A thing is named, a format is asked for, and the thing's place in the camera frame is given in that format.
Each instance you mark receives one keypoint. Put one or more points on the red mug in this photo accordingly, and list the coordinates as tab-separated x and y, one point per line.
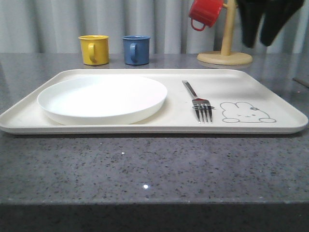
205	12

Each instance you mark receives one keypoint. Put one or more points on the cream rabbit serving tray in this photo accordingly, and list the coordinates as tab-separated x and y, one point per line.
240	104

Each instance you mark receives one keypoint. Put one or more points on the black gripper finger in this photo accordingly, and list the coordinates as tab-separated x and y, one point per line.
277	13
251	12

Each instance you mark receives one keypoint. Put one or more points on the blue mug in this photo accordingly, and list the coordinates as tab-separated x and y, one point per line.
136	49

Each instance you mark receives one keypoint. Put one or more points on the grey curtain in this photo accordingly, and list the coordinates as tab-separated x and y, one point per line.
53	26

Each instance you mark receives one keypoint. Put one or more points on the yellow mug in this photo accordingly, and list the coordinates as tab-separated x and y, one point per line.
95	49

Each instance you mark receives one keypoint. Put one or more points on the wooden mug tree stand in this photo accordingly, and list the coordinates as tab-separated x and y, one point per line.
226	56

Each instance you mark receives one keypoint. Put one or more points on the white round plate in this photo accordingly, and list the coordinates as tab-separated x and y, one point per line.
102	100

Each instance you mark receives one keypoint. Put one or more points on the silver fork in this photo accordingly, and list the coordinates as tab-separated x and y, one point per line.
202	107

